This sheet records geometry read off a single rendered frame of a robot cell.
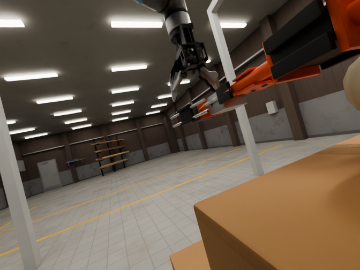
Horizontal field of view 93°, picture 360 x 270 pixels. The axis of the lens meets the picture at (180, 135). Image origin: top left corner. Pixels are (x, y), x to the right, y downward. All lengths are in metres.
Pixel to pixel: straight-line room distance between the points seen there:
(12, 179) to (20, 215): 0.43
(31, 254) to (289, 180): 2.96
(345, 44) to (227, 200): 0.17
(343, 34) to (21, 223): 2.98
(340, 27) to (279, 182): 0.15
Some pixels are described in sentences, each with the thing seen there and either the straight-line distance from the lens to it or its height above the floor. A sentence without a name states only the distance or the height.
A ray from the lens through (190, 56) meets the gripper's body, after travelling 0.52.
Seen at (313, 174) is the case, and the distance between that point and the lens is 0.20.
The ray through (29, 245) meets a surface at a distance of 2.99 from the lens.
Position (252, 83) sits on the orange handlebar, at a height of 1.06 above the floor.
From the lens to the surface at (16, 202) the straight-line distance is 2.92.
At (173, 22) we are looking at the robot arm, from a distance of 0.59.
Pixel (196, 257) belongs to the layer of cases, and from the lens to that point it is 0.83.
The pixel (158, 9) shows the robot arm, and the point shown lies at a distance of 0.60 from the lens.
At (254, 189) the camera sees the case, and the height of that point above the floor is 0.94.
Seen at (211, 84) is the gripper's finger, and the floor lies 1.15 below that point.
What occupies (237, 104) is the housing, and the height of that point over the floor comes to 1.05.
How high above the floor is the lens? 1.01
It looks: 2 degrees up
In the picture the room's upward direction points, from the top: 16 degrees counter-clockwise
